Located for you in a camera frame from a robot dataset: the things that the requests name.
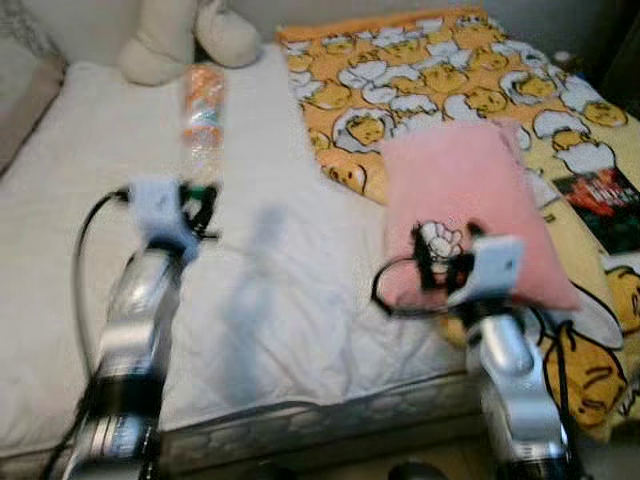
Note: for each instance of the pink plush pillow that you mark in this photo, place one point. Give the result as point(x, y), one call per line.
point(470, 180)

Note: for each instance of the orange label plastic bottle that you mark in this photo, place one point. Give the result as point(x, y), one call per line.
point(203, 110)

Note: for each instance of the dark green red book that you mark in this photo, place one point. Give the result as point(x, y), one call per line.
point(605, 205)

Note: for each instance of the yellow cartoon egg blanket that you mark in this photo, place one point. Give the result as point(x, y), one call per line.
point(420, 70)

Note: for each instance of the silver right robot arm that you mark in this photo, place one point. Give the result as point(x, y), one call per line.
point(510, 380)

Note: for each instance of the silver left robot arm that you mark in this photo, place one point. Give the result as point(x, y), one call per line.
point(135, 340)

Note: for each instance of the white quilted mattress pad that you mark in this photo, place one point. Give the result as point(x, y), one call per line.
point(280, 150)

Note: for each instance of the beige upholstered headboard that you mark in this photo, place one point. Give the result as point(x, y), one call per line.
point(25, 100)

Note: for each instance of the dark brown wardrobe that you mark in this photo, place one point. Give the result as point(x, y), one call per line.
point(625, 70)

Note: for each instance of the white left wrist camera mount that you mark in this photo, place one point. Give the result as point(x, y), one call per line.
point(155, 210)

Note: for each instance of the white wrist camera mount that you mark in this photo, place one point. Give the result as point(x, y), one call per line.
point(495, 265)
point(155, 210)

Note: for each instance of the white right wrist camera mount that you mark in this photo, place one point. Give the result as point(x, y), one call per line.
point(495, 265)

